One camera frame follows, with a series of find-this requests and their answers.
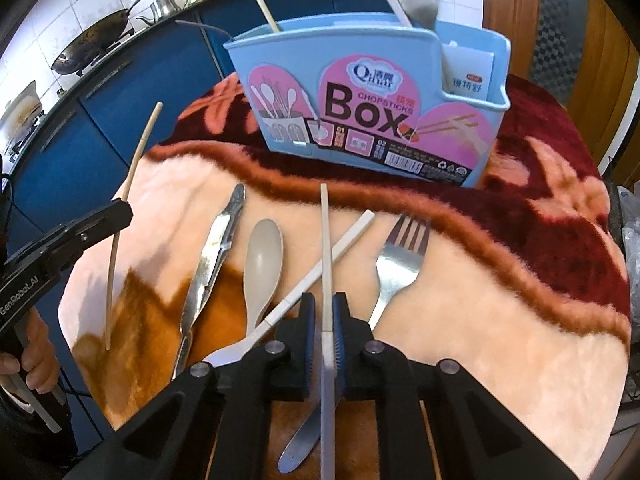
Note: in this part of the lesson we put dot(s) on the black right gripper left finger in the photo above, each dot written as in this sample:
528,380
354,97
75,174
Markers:
212,422

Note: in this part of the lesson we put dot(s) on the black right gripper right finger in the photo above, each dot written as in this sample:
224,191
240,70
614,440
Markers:
435,421

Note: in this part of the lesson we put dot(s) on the steel tongs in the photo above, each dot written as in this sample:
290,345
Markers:
215,250

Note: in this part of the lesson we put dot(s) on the white chopstick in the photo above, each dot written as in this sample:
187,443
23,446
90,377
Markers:
327,333
399,13
236,351

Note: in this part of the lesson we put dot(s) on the blue lower kitchen cabinets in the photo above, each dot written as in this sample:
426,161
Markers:
80,154

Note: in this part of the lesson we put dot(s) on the person's left hand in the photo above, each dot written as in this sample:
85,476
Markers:
38,358

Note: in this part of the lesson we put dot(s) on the steel table knife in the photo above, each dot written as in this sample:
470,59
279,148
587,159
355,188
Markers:
318,428

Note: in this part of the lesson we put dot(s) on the gas stove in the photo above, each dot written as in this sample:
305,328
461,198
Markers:
19,119

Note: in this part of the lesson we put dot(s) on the beige plastic spoon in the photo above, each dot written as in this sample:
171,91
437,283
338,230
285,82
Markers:
262,270

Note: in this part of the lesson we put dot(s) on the red peach plush blanket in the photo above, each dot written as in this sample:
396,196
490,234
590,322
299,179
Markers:
521,281

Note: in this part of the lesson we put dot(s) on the steel kettle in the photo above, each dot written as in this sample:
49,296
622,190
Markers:
162,9

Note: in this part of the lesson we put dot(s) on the light blue chopsticks box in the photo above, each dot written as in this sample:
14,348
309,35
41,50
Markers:
363,90

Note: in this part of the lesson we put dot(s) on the bamboo chopstick in box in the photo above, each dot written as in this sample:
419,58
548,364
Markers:
268,16

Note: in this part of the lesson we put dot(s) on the brown wooden door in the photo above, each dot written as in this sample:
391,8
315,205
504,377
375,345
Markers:
579,52

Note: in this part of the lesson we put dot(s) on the white chopstick in box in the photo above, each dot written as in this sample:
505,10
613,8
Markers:
399,13

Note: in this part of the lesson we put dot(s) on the black wok with handle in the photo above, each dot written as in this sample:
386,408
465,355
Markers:
92,43

